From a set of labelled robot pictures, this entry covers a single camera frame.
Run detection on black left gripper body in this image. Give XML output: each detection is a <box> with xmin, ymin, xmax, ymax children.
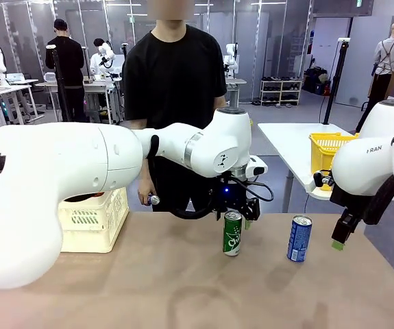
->
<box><xmin>212</xmin><ymin>173</ymin><xmax>253</xmax><ymax>212</ymax></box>

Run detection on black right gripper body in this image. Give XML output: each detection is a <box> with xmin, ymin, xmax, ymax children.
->
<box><xmin>329</xmin><ymin>184</ymin><xmax>369</xmax><ymax>224</ymax></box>

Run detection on green drink can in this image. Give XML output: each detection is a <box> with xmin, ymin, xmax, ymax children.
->
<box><xmin>223</xmin><ymin>210</ymin><xmax>244</xmax><ymax>257</ymax></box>

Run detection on person's right forearm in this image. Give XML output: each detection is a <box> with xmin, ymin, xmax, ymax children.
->
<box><xmin>140</xmin><ymin>160</ymin><xmax>153</xmax><ymax>184</ymax></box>

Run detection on yellow plastic shopping basket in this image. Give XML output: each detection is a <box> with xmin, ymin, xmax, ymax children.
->
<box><xmin>308</xmin><ymin>132</ymin><xmax>360</xmax><ymax>191</ymax></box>

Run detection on white table under yellow basket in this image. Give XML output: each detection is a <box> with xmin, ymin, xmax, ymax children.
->
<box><xmin>257</xmin><ymin>122</ymin><xmax>394</xmax><ymax>213</ymax></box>

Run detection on person's right hand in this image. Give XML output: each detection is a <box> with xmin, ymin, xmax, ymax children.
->
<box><xmin>137</xmin><ymin>180</ymin><xmax>157</xmax><ymax>207</ymax></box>

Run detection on white shoe rack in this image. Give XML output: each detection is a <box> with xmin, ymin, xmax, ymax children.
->
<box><xmin>260</xmin><ymin>79</ymin><xmax>303</xmax><ymax>106</ymax></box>

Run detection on black pole white top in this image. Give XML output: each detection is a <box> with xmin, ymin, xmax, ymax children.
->
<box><xmin>323</xmin><ymin>38</ymin><xmax>351</xmax><ymax>125</ymax></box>

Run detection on pile of black bags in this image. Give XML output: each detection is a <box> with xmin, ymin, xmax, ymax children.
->
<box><xmin>304</xmin><ymin>66</ymin><xmax>331</xmax><ymax>96</ymax></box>

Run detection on person in black t-shirt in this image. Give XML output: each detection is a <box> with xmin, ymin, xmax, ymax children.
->
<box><xmin>123</xmin><ymin>0</ymin><xmax>227</xmax><ymax>213</ymax></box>

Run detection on mannequin with grey apron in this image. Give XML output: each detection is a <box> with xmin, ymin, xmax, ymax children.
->
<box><xmin>356</xmin><ymin>23</ymin><xmax>394</xmax><ymax>133</ymax></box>

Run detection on background person white shirt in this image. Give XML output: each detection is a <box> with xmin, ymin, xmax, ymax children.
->
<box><xmin>89</xmin><ymin>37</ymin><xmax>115</xmax><ymax>78</ymax></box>

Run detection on black tripod stand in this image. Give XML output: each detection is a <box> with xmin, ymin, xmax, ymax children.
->
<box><xmin>45</xmin><ymin>46</ymin><xmax>73</xmax><ymax>123</ymax></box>

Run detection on background person black clothes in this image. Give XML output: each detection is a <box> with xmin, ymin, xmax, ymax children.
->
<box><xmin>45</xmin><ymin>19</ymin><xmax>86</xmax><ymax>123</ymax></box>

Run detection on long white background desk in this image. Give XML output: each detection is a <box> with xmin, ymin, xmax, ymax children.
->
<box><xmin>0</xmin><ymin>84</ymin><xmax>45</xmax><ymax>125</ymax></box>

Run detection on thin black camera cable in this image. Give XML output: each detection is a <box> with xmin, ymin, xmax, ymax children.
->
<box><xmin>230</xmin><ymin>177</ymin><xmax>275</xmax><ymax>204</ymax></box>

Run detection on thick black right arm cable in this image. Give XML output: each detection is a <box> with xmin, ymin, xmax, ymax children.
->
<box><xmin>364</xmin><ymin>174</ymin><xmax>394</xmax><ymax>226</ymax></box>

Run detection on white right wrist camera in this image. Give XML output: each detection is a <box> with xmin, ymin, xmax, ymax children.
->
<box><xmin>313</xmin><ymin>169</ymin><xmax>335</xmax><ymax>188</ymax></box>

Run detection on cream basket brown handles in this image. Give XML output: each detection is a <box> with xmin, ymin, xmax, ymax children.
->
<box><xmin>58</xmin><ymin>186</ymin><xmax>130</xmax><ymax>254</ymax></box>

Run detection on white background robot on pedestal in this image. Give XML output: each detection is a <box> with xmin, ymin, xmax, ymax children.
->
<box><xmin>223</xmin><ymin>42</ymin><xmax>241</xmax><ymax>75</ymax></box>

